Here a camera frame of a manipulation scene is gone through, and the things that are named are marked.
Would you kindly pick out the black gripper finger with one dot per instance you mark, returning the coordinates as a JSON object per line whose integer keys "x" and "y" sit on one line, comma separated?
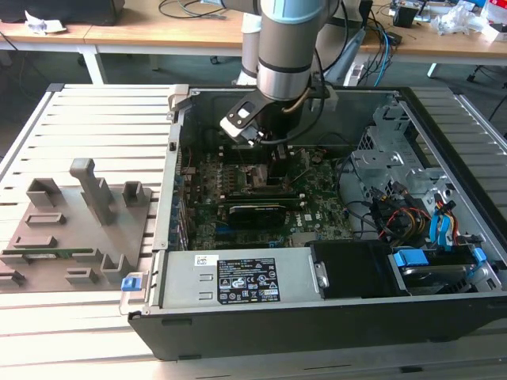
{"x": 280, "y": 170}

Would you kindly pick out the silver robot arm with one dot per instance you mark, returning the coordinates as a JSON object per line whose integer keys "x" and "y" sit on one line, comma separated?
{"x": 283, "y": 47}

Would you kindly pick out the CPU socket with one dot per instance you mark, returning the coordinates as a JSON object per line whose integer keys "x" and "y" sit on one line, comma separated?
{"x": 257, "y": 176}

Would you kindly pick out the black RAM slot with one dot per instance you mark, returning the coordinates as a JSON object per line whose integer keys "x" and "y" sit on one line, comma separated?
{"x": 253, "y": 193}
{"x": 257, "y": 202}

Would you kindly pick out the metal locking lever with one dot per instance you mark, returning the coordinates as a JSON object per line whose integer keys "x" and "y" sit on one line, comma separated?
{"x": 241, "y": 156}

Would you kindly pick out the black graphics card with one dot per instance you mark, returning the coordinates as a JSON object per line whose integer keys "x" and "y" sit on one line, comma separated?
{"x": 257, "y": 217}

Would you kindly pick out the green motherboard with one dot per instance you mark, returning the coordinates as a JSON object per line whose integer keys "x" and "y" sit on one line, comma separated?
{"x": 325, "y": 198}

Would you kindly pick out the silver metal drive cage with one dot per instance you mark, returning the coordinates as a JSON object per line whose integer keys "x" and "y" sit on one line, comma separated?
{"x": 372, "y": 162}

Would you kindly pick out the pale blue teach pendant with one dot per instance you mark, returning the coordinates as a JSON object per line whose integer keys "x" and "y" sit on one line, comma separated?
{"x": 348, "y": 55}

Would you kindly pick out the black plastic drive cover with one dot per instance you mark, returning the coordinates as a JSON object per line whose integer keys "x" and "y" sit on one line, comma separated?
{"x": 352, "y": 269}

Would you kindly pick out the silver power supply unit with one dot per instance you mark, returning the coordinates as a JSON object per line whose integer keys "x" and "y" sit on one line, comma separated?
{"x": 186, "y": 285}

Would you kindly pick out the small black device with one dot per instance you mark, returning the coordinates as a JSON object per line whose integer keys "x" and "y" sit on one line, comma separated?
{"x": 394, "y": 38}

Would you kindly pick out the black PC case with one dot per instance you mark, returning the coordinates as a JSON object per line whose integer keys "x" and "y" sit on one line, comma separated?
{"x": 277, "y": 332}

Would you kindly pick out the wooden desk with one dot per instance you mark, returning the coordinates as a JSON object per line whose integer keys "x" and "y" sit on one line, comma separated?
{"x": 16, "y": 37}
{"x": 138, "y": 35}

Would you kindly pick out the small black box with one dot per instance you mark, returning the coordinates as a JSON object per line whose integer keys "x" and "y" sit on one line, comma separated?
{"x": 405, "y": 16}

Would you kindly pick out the hard disk in blue carrier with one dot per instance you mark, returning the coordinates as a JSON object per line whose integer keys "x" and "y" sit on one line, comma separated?
{"x": 431, "y": 275}

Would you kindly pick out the blue case latch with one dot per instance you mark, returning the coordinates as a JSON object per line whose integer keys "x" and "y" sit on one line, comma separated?
{"x": 130, "y": 285}

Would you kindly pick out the clear plastic bag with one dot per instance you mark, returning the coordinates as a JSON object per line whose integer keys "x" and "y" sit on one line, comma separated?
{"x": 455, "y": 20}

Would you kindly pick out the grey parts rack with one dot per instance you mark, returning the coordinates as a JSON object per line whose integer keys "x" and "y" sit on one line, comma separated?
{"x": 75, "y": 237}

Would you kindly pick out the green RAM stick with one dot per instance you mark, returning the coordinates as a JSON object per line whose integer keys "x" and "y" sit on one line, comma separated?
{"x": 75, "y": 251}

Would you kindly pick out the red white box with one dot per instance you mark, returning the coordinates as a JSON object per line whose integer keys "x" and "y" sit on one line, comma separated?
{"x": 497, "y": 16}

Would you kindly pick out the white crumpled paper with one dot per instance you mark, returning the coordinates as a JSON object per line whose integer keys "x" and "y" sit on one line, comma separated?
{"x": 37, "y": 25}

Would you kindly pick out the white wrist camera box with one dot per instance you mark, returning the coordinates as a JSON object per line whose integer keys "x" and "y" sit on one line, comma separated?
{"x": 233, "y": 128}

